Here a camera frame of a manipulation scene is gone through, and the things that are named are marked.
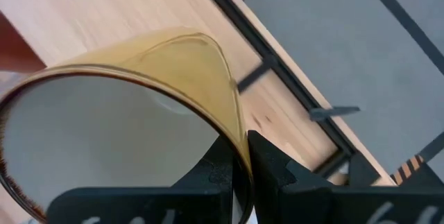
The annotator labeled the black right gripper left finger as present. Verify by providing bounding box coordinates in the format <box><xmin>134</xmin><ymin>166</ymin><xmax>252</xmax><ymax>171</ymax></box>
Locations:
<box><xmin>46</xmin><ymin>135</ymin><xmax>235</xmax><ymax>224</ymax></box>

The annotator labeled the olive green ceramic mug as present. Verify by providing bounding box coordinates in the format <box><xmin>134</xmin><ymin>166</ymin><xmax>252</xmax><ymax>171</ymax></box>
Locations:
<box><xmin>0</xmin><ymin>26</ymin><xmax>256</xmax><ymax>224</ymax></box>

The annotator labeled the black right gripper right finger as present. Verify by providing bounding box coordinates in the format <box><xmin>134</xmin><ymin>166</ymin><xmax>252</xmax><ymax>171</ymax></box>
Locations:
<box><xmin>248</xmin><ymin>130</ymin><xmax>444</xmax><ymax>224</ymax></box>

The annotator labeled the black table edge clamp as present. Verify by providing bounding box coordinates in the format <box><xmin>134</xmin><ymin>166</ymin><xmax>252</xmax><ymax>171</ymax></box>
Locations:
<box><xmin>237</xmin><ymin>56</ymin><xmax>278</xmax><ymax>94</ymax></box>
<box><xmin>309</xmin><ymin>105</ymin><xmax>361</xmax><ymax>122</ymax></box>

